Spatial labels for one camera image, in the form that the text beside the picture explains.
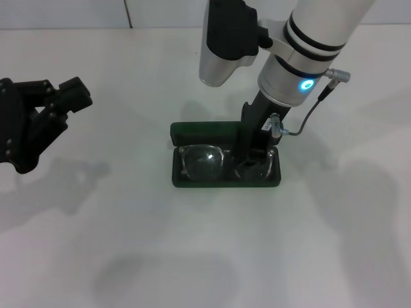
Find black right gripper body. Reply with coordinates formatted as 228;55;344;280
236;90;292;160

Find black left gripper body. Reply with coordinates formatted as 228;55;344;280
0;77;40;175

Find clear plastic glasses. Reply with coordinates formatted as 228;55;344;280
178;144;277;180

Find green glasses case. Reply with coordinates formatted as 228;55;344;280
169;121;283;189

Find right gripper grey cable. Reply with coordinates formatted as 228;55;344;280
271;65;351;137

